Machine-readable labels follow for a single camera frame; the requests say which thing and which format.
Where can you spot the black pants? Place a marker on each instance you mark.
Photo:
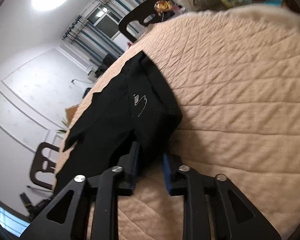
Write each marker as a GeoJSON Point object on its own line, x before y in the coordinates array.
{"type": "Point", "coordinates": [137, 105]}

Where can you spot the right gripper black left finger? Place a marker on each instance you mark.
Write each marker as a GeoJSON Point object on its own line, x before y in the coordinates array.
{"type": "Point", "coordinates": [66, 216]}

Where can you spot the beige quilted bed cover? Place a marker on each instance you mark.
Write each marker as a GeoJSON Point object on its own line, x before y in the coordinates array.
{"type": "Point", "coordinates": [236, 77]}

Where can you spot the window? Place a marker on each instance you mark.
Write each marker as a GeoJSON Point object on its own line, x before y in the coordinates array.
{"type": "Point", "coordinates": [106, 21]}

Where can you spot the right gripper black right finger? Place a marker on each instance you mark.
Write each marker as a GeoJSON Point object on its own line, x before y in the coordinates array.
{"type": "Point", "coordinates": [214, 208]}

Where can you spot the dark wooden chair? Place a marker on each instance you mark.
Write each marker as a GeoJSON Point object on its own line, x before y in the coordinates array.
{"type": "Point", "coordinates": [145, 14]}
{"type": "Point", "coordinates": [43, 164]}

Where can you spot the dark wooden chair near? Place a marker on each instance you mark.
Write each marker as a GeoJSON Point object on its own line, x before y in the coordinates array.
{"type": "Point", "coordinates": [43, 164]}

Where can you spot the striped blue grey curtains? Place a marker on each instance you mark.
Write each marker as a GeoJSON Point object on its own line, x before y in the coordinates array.
{"type": "Point", "coordinates": [93, 42]}

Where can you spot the dark wooden chair far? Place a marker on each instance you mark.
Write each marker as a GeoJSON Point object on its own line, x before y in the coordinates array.
{"type": "Point", "coordinates": [145, 14]}

